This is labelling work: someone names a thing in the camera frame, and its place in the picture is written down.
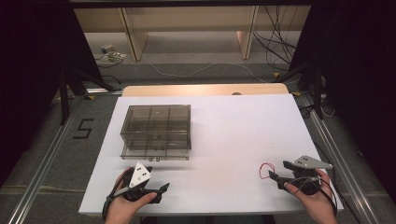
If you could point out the grey power adapter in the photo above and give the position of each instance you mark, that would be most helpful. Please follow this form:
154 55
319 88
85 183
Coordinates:
106 48

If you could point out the person's left hand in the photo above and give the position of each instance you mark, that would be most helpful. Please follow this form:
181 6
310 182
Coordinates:
120 210

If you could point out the light wooden bench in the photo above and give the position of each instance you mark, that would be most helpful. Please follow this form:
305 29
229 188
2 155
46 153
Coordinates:
186 18

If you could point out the yellow tape piece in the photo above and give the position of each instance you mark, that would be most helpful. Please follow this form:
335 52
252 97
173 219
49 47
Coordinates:
90 97
276 75
296 94

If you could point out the person's right hand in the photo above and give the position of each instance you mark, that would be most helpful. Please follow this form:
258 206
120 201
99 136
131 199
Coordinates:
320 205

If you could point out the smoky transparent drawer cabinet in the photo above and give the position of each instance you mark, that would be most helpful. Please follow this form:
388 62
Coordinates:
155 123

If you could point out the white board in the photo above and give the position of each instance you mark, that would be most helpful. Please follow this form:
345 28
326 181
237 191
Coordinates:
230 140

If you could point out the light wooden table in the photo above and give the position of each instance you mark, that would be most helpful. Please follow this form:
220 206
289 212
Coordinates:
193 90

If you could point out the black tape numeral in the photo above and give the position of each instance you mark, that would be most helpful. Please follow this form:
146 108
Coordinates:
83 128

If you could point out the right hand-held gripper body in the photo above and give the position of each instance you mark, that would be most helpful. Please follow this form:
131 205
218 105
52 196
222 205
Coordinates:
309 163

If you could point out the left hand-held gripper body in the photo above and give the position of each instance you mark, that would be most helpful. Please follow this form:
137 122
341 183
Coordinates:
140 175

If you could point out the black tripod stand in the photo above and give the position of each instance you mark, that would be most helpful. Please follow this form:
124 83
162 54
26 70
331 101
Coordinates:
67 90
316 87

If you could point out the short aluminium rail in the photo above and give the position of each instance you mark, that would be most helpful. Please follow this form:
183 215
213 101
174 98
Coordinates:
104 90

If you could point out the black curtain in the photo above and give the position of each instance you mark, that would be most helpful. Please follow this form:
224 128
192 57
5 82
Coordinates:
361 77
31 62

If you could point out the aluminium floor rail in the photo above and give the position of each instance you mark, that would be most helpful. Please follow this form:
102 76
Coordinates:
339 161
40 168

